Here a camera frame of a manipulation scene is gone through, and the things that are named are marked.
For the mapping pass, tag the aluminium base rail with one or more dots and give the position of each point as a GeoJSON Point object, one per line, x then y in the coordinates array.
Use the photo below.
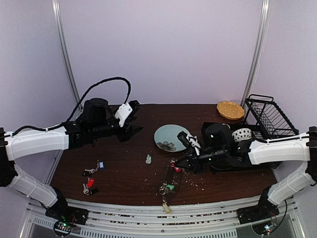
{"type": "Point", "coordinates": [209, 220]}

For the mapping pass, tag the blue key tag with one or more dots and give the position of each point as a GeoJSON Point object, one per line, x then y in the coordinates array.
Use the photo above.
{"type": "Point", "coordinates": [101, 165]}

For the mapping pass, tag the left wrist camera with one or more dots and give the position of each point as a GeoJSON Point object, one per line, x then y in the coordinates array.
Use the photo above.
{"type": "Point", "coordinates": [126, 112]}

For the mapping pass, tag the aluminium post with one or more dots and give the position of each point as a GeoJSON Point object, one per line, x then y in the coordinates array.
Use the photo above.
{"type": "Point", "coordinates": [260, 42]}
{"type": "Point", "coordinates": [63, 45]}

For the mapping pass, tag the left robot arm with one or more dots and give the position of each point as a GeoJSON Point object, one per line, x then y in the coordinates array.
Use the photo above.
{"type": "Point", "coordinates": [96, 121]}

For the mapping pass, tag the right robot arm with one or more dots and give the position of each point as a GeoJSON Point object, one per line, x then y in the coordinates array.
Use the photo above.
{"type": "Point", "coordinates": [236, 150]}

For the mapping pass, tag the black key tag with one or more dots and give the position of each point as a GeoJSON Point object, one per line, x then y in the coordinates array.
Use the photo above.
{"type": "Point", "coordinates": [93, 191]}

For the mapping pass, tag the left aluminium post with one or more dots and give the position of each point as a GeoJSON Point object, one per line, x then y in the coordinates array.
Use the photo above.
{"type": "Point", "coordinates": [63, 45]}

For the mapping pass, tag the right aluminium post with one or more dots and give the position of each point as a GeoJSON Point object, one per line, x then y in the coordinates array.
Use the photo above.
{"type": "Point", "coordinates": [260, 42]}

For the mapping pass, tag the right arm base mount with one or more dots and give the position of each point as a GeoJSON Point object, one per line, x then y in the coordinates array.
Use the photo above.
{"type": "Point", "coordinates": [263, 219]}

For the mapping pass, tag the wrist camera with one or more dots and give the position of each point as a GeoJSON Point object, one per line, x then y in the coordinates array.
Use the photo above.
{"type": "Point", "coordinates": [189, 141]}
{"type": "Point", "coordinates": [126, 112]}

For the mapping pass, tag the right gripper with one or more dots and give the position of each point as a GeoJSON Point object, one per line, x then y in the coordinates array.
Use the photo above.
{"type": "Point", "coordinates": [195, 161]}

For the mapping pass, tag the yellow key tag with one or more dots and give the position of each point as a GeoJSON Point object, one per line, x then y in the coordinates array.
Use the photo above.
{"type": "Point", "coordinates": [166, 208]}

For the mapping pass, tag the grey leather key holder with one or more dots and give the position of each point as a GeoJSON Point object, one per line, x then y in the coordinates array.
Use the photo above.
{"type": "Point", "coordinates": [173, 178]}

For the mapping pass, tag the silver key near black tag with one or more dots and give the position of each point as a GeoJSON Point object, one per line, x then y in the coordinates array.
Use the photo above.
{"type": "Point", "coordinates": [85, 189]}

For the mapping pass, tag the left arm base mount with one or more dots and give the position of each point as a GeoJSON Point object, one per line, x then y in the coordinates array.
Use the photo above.
{"type": "Point", "coordinates": [67, 217]}

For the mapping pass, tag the orange dotted plate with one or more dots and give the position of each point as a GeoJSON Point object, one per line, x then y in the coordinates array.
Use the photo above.
{"type": "Point", "coordinates": [230, 110]}

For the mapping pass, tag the red key tag with key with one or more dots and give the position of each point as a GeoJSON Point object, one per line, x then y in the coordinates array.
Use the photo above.
{"type": "Point", "coordinates": [172, 164]}

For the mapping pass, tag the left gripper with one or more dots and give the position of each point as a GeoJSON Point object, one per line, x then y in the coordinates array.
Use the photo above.
{"type": "Point", "coordinates": [127, 133]}

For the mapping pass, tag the black wire dish rack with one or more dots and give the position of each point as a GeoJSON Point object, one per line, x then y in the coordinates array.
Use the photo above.
{"type": "Point", "coordinates": [265, 119]}

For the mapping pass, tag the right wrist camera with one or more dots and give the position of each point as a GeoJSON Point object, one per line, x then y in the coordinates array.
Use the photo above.
{"type": "Point", "coordinates": [189, 141]}

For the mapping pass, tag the pale green key tag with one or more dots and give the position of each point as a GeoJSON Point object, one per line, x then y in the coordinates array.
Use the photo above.
{"type": "Point", "coordinates": [148, 159]}

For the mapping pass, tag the light blue flower plate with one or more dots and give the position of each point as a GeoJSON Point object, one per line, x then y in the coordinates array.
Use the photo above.
{"type": "Point", "coordinates": [165, 138]}

